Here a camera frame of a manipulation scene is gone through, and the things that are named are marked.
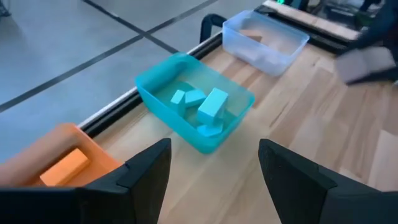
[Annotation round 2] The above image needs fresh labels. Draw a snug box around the small teal foam cube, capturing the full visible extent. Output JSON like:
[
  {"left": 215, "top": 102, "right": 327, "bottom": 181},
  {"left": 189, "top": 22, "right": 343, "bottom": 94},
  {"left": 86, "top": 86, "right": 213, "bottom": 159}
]
[{"left": 169, "top": 89, "right": 187, "bottom": 116}]

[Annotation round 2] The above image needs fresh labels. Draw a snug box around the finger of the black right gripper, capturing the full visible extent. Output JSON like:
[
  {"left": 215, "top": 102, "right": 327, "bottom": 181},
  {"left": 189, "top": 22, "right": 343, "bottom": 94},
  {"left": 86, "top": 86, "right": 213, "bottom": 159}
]
[
  {"left": 346, "top": 67, "right": 398, "bottom": 86},
  {"left": 338, "top": 32, "right": 393, "bottom": 57}
]

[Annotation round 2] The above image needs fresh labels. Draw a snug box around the orange translucent plastic bin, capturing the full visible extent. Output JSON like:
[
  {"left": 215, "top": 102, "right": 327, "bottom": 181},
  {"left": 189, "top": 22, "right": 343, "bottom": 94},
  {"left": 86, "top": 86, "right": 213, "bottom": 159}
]
[{"left": 0, "top": 123, "right": 124, "bottom": 187}]

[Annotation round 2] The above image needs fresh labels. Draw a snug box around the clear plastic bin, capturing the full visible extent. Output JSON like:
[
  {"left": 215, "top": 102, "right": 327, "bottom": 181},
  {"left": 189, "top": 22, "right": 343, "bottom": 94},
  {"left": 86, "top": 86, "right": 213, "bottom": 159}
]
[{"left": 221, "top": 9, "right": 310, "bottom": 77}]

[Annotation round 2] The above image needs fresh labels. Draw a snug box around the teal translucent plastic bin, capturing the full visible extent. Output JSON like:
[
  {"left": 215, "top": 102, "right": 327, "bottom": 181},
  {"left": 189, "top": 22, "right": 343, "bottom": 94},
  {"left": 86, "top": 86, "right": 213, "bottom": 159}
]
[{"left": 134, "top": 52, "right": 256, "bottom": 155}]

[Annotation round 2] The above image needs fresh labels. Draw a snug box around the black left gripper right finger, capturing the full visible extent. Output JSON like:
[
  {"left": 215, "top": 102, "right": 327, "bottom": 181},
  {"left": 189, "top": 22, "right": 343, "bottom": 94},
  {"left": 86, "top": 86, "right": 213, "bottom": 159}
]
[{"left": 258, "top": 139, "right": 398, "bottom": 224}]

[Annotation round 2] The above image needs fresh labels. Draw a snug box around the dark device green light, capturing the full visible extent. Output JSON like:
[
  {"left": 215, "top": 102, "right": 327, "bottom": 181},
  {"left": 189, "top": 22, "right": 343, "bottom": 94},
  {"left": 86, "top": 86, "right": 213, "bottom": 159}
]
[{"left": 275, "top": 0, "right": 312, "bottom": 9}]

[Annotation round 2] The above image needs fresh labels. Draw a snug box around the long teal foam block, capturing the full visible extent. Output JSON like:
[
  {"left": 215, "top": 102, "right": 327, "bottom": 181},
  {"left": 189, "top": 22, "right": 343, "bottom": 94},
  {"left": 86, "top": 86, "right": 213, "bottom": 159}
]
[
  {"left": 196, "top": 87, "right": 229, "bottom": 126},
  {"left": 195, "top": 123, "right": 224, "bottom": 138}
]

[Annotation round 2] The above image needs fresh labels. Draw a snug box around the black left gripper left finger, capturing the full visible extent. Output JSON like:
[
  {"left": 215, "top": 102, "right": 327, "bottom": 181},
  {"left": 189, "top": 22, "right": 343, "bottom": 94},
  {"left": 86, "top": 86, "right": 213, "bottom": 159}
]
[{"left": 76, "top": 138, "right": 172, "bottom": 224}]

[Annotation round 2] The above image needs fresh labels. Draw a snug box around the wooden block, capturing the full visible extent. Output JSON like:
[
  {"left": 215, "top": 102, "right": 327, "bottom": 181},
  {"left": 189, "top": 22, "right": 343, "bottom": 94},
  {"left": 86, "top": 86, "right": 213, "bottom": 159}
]
[
  {"left": 238, "top": 28, "right": 264, "bottom": 43},
  {"left": 335, "top": 45, "right": 397, "bottom": 84}
]

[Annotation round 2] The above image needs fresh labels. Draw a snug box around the long orange foam block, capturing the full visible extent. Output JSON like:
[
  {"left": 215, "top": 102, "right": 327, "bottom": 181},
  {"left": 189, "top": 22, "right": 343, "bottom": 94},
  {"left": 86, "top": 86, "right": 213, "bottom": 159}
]
[{"left": 39, "top": 147, "right": 91, "bottom": 187}]

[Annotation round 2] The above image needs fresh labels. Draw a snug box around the black curved frame bracket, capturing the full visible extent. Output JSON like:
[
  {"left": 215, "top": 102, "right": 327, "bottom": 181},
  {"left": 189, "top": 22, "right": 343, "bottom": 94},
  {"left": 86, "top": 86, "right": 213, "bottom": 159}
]
[{"left": 199, "top": 13, "right": 228, "bottom": 44}]

